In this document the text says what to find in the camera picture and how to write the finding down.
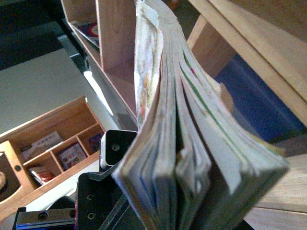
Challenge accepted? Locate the left wooden shelf cabinet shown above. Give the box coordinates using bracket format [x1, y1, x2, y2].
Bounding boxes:
[61, 0, 136, 120]

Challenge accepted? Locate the wooden shelf cabinet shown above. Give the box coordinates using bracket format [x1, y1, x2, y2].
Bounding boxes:
[188, 0, 307, 230]
[61, 0, 136, 120]

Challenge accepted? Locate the right wooden shelf cabinet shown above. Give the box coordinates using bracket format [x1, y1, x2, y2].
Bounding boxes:
[188, 0, 307, 230]

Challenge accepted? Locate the blue booklet in organizer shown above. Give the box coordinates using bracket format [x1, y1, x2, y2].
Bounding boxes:
[89, 133, 102, 152]

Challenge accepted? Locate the colourful booklet in organizer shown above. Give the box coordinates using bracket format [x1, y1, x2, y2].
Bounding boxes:
[58, 143, 87, 170]

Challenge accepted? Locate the colourful book lying flat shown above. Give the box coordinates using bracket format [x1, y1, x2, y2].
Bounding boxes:
[71, 20, 100, 50]

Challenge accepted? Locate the white booklet in organizer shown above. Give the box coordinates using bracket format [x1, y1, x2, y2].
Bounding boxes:
[21, 131, 63, 161]

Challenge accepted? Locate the red booklet in organizer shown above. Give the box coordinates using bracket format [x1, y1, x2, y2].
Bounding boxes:
[29, 166, 56, 185]

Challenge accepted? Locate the white table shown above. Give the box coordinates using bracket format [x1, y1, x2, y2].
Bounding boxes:
[0, 34, 117, 133]

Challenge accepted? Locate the small wooden desk organizer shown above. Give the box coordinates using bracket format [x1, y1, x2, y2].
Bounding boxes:
[0, 97, 105, 220]

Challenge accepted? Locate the white black camera module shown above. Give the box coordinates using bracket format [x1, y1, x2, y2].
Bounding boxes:
[99, 129, 138, 171]

